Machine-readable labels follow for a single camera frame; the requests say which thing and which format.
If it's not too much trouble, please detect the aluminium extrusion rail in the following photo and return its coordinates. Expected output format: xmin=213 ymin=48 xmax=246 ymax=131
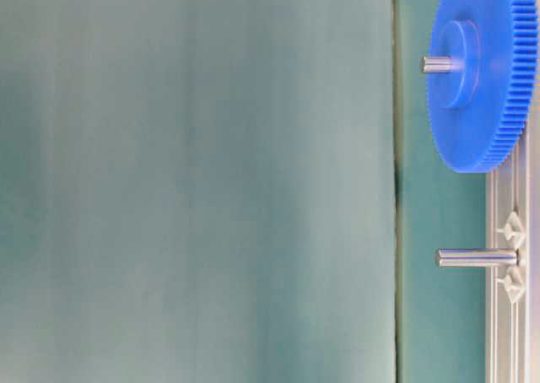
xmin=486 ymin=138 xmax=530 ymax=382

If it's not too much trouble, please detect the lower steel shaft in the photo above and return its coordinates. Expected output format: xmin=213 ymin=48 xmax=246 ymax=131
xmin=435 ymin=249 xmax=519 ymax=267

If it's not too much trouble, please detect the large blue gear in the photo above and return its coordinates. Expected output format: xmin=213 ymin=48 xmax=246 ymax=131
xmin=426 ymin=0 xmax=539 ymax=173

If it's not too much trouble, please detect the steel shaft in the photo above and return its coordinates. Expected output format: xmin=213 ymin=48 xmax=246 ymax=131
xmin=435 ymin=249 xmax=519 ymax=267
xmin=420 ymin=56 xmax=463 ymax=73

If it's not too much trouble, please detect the upper steel shaft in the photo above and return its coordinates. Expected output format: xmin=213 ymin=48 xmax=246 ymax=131
xmin=420 ymin=56 xmax=463 ymax=73

